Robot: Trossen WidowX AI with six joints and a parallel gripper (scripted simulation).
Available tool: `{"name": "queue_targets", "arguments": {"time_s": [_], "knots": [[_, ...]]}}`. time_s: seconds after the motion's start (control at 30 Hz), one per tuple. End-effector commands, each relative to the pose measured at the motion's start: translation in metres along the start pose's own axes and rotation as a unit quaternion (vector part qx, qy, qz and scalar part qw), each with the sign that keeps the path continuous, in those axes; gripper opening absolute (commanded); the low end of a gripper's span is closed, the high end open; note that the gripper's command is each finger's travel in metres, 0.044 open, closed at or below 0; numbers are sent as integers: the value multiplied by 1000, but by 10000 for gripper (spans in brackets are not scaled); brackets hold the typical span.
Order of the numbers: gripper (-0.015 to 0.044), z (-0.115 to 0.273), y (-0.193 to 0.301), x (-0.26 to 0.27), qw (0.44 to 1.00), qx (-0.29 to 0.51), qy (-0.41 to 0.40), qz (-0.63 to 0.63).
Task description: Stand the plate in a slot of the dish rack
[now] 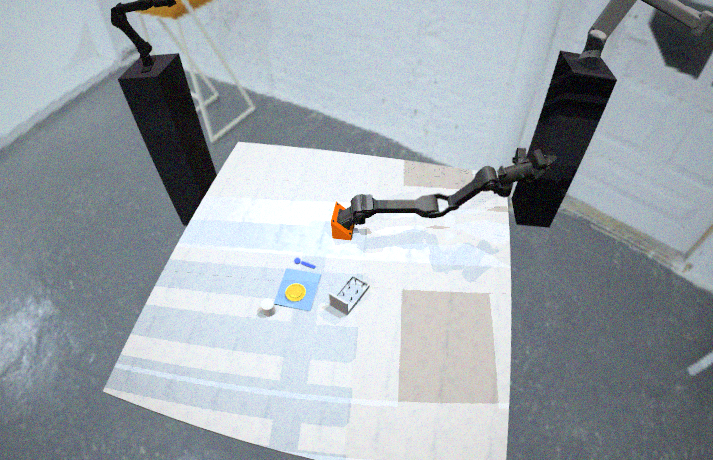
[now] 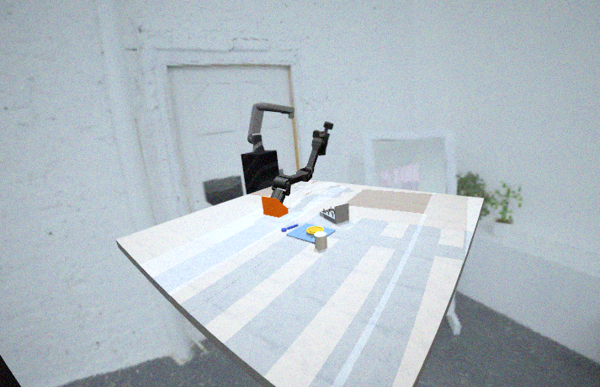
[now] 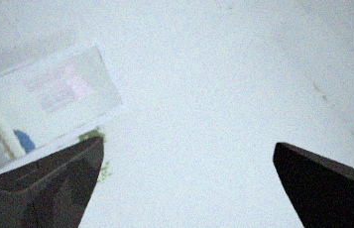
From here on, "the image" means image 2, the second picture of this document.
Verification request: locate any light blue flat mat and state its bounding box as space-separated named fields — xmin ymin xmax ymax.
xmin=286 ymin=223 xmax=336 ymax=244

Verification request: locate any yellow plate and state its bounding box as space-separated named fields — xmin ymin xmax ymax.
xmin=306 ymin=226 xmax=324 ymax=236

